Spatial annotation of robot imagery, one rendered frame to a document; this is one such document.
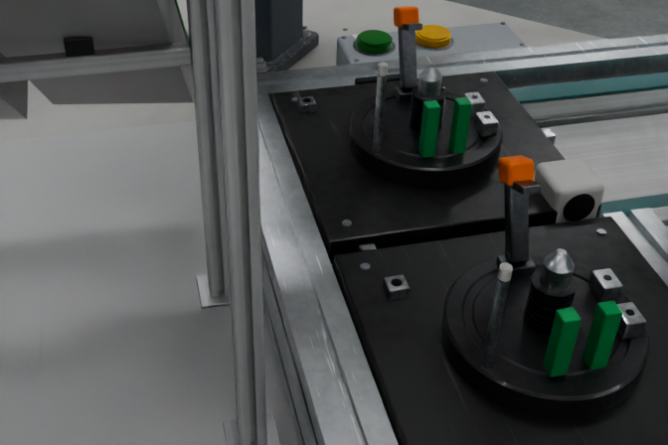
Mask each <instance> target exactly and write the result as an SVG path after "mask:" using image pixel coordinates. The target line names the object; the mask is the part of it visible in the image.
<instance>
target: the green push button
mask: <svg viewBox="0 0 668 445"><path fill-rule="evenodd" d="M392 43H393V38H392V37H391V36H390V35H389V34H388V33H386V32H384V31H380V30H367V31H364V32H362V33H360V34H359V35H358V36H357V47H358V48H359V49H360V50H361V51H364V52H367V53H373V54H379V53H384V52H387V51H388V50H390V49H391V48H392Z"/></svg>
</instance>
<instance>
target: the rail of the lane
mask: <svg viewBox="0 0 668 445"><path fill-rule="evenodd" d="M383 62H385V63H387V64H388V73H387V81H394V80H400V60H393V61H383ZM378 63H380V62H372V63H361V64H352V65H341V66H331V67H320V68H310V69H299V70H289V71H278V72H268V73H258V74H256V83H257V94H268V96H269V99H270V102H271V104H272V94H273V93H276V92H286V91H296V90H306V89H315V88H325V87H335V86H345V85H355V84H364V83H374V82H377V78H378ZM428 65H435V66H436V67H437V69H438V70H439V72H440V73H441V75H442V76H444V75H454V74H473V73H483V72H496V73H497V75H498V76H499V77H500V78H501V80H502V81H503V82H504V83H505V85H506V86H507V87H508V88H509V89H511V88H520V87H530V86H539V85H549V84H558V83H567V82H577V81H586V80H596V79H605V78H615V77H624V76H634V75H643V74H661V73H668V34H665V35H654V36H644V37H633V38H623V39H612V40H602V41H591V42H581V43H570V44H560V45H549V46H540V47H529V48H519V49H508V50H498V51H487V52H477V53H466V54H456V55H445V56H435V57H424V58H417V78H419V74H420V73H421V72H422V71H423V70H424V69H425V68H426V67H427V66H428Z"/></svg>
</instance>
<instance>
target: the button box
mask: <svg viewBox="0 0 668 445"><path fill-rule="evenodd" d="M444 28H446V29H447V30H448V31H449V32H450V33H451V39H450V43H449V45H447V46H445V47H441V48H430V47H425V46H423V45H421V44H419V43H418V42H417V41H416V49H417V58H424V57H435V56H445V55H456V54H466V53H477V52H487V51H498V50H508V49H519V48H528V47H527V46H526V44H525V43H524V42H523V41H522V40H521V39H520V38H519V37H518V36H517V35H516V33H515V32H514V31H513V30H512V29H511V28H510V27H509V26H508V25H507V24H506V23H505V22H499V23H487V24H476V25H465V26H453V27H444ZM386 33H388V34H389V35H390V36H391V37H392V38H393V43H392V48H391V49H390V50H388V51H387V52H384V53H379V54H373V53H367V52H364V51H361V50H360V49H359V48H358V47H357V36H358V35H359V34H355V35H352V36H341V37H338V39H337V61H336V66H341V65H352V64H361V63H372V62H382V61H393V60H399V59H400V56H399V31H397V32H386Z"/></svg>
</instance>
